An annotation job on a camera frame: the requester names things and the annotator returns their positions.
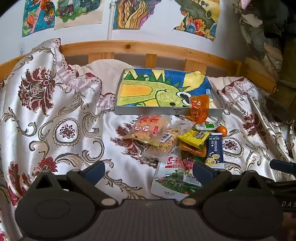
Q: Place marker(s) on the wooden bed frame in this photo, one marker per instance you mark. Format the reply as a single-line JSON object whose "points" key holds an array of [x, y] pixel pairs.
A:
{"points": [[138, 47]]}

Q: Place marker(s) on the clear mixed nut packet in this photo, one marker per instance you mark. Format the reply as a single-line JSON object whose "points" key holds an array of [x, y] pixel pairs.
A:
{"points": [[159, 149]]}

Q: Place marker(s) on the green white stick packet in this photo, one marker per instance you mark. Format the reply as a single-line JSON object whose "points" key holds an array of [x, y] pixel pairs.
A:
{"points": [[205, 126]]}

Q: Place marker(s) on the translucent orange snack packet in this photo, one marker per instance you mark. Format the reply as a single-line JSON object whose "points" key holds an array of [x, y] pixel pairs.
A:
{"points": [[198, 109]]}

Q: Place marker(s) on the white wall pipe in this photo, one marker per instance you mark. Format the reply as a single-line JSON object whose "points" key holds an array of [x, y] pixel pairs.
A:
{"points": [[111, 20]]}

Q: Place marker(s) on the tangerine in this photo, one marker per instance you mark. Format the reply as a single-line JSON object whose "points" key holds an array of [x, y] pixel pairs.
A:
{"points": [[222, 130]]}

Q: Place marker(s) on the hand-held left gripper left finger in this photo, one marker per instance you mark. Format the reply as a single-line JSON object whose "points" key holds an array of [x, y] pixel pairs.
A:
{"points": [[94, 172]]}

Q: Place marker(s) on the black cloth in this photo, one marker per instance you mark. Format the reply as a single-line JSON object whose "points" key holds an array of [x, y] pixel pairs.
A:
{"points": [[277, 16]]}

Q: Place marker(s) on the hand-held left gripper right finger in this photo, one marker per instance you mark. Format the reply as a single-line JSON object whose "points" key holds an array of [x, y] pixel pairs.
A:
{"points": [[203, 172]]}

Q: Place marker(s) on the yellow wave wall poster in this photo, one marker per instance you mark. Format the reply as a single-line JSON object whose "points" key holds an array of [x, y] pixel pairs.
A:
{"points": [[134, 14]]}

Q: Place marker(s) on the floral satin blanket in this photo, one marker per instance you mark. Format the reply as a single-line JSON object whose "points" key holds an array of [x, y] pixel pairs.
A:
{"points": [[46, 111]]}

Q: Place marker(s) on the doll figure wall poster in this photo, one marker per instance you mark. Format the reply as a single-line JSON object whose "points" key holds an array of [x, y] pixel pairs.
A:
{"points": [[78, 14]]}

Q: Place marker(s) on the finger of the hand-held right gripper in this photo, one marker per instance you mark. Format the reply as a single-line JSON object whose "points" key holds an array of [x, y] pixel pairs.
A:
{"points": [[283, 166]]}

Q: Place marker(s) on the green flower wall poster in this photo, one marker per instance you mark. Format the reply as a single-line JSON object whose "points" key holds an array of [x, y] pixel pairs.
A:
{"points": [[198, 16]]}

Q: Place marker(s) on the white pickled vegetable packet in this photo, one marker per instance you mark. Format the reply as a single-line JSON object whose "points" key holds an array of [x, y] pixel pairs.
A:
{"points": [[168, 183]]}

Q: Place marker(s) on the dinosaur drawing paper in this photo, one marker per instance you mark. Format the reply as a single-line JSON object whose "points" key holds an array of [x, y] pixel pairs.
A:
{"points": [[143, 90]]}

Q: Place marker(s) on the grey metal tray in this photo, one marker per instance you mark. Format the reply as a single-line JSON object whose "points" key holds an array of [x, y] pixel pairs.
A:
{"points": [[148, 110]]}

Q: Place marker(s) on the blue calcium box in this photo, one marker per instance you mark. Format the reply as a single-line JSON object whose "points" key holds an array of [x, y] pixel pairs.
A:
{"points": [[214, 150]]}

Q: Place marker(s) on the clear peanut packet red print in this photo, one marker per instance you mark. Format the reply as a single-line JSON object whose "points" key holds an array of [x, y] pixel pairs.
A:
{"points": [[148, 129]]}

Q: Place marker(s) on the gold red snack packet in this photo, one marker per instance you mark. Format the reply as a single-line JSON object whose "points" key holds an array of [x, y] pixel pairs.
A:
{"points": [[193, 151]]}

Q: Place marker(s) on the blue orange wall poster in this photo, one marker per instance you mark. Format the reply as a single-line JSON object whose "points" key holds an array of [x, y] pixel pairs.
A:
{"points": [[34, 20]]}

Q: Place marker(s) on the yellow snack packet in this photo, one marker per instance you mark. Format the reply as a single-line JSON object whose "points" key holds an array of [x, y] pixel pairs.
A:
{"points": [[193, 138]]}

